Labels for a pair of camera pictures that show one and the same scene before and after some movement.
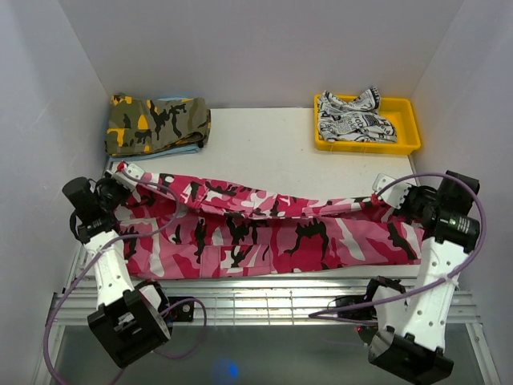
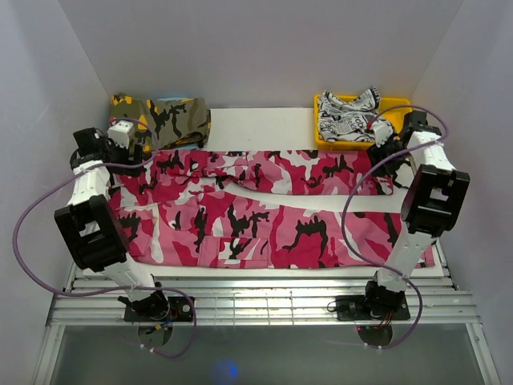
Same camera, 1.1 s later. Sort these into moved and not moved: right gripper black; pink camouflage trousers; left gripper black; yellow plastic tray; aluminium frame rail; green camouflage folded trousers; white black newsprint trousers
Moved: left gripper black; right gripper black; pink camouflage trousers
Not moved: aluminium frame rail; green camouflage folded trousers; yellow plastic tray; white black newsprint trousers
